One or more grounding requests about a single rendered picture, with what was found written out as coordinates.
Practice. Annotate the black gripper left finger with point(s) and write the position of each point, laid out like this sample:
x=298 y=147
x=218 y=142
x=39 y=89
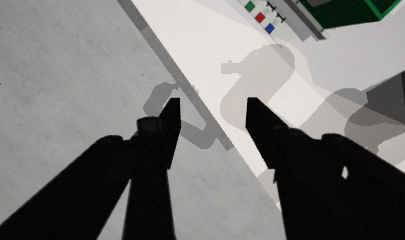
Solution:
x=77 y=203

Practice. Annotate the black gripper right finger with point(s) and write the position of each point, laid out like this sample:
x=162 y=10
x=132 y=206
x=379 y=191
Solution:
x=313 y=198

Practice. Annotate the white pick list strip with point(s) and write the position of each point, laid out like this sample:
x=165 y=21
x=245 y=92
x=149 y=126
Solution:
x=272 y=19

